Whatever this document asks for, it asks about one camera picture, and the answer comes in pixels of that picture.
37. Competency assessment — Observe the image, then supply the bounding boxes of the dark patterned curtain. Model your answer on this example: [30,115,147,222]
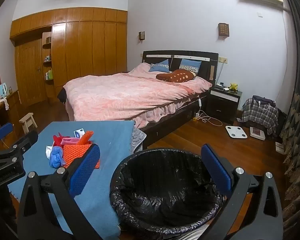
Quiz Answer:
[277,0,300,240]

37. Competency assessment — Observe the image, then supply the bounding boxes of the orange foam mesh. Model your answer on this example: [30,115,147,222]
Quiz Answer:
[62,144,101,170]

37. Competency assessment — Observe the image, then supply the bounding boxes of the wooden wardrobe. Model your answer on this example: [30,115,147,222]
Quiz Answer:
[9,7,128,108]

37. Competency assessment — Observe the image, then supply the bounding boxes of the pink blanket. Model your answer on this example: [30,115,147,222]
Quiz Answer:
[63,62,213,129]

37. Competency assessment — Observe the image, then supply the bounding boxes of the trash bin with black bag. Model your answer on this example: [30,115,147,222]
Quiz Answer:
[109,149,227,235]

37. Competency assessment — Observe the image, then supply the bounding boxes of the wooden side desk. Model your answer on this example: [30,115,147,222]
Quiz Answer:
[0,90,21,135]

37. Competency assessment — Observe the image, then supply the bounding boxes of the orange foam net sleeve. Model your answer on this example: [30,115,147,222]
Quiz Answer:
[77,130,94,145]

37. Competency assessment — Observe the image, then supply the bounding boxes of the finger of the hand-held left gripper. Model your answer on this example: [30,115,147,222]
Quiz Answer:
[0,130,39,167]
[0,122,14,147]

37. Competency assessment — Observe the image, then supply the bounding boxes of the white cable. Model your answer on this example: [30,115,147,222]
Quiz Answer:
[199,109,223,127]

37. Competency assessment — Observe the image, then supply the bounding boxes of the brown dotted pillow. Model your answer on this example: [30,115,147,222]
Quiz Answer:
[156,70,197,83]

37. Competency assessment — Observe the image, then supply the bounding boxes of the grey quilted cloth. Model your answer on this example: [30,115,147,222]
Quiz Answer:
[132,126,147,154]

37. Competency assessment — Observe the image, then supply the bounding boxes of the small wooden stool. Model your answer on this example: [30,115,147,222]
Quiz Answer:
[19,113,38,134]

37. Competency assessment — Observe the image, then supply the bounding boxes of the blue pillow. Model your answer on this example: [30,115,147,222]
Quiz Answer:
[149,59,170,73]
[179,59,202,73]

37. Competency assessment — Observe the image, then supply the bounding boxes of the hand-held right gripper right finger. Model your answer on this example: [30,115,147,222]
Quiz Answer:
[201,144,283,240]

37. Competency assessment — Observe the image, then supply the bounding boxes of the pink cloth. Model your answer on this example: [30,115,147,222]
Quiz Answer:
[61,137,83,145]

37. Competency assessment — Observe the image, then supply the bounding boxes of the dark wooden bed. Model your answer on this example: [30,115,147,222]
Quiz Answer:
[57,50,219,150]

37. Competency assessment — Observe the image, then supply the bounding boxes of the red cloth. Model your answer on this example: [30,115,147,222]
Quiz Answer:
[52,134,70,147]

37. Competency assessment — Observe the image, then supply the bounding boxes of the dark bag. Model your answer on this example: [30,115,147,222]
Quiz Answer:
[252,95,276,107]

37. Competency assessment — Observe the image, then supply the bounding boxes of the white bathroom scale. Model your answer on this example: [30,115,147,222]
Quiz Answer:
[225,125,248,139]

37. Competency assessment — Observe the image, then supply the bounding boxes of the large wall lamp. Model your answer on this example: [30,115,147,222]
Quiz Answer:
[218,23,229,39]

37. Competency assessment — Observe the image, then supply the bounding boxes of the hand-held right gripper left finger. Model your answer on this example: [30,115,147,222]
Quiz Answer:
[17,144,102,240]

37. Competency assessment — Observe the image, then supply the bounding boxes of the plaid cloth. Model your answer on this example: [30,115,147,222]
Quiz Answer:
[241,97,279,135]

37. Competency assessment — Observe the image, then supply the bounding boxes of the blue table cloth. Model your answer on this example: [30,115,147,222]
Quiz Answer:
[7,121,135,240]

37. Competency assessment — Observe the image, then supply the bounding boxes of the dark nightstand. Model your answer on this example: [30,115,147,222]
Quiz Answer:
[207,84,242,125]

